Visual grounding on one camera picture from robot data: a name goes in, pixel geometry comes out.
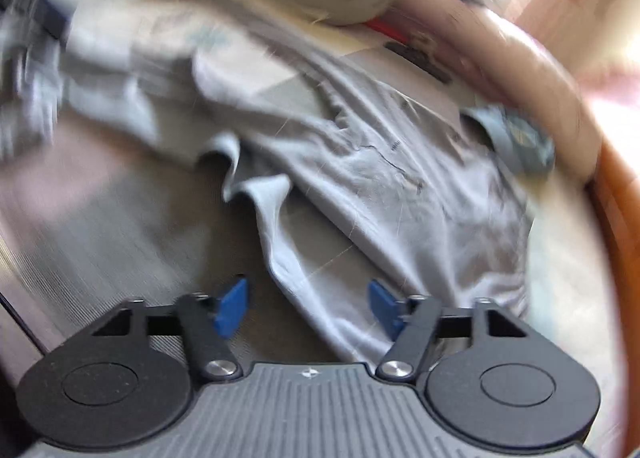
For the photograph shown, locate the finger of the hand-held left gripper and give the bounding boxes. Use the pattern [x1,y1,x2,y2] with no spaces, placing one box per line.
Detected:
[40,0,68,34]

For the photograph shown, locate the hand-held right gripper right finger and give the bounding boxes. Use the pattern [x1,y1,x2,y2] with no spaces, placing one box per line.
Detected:
[367,279,528,383]

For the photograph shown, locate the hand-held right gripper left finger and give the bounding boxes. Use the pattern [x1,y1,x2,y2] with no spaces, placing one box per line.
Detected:
[90,277,249,381]

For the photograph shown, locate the blue cap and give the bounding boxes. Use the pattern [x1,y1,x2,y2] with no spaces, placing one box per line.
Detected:
[462,106,556,179]

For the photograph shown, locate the wooden headboard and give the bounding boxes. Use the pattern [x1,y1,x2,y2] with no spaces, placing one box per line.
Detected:
[590,143,640,458]

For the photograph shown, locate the small red object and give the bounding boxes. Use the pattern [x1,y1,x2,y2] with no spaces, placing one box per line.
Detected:
[364,20,402,40]

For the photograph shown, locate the rolled pink quilt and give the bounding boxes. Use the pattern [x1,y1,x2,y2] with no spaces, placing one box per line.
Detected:
[145,0,608,184]

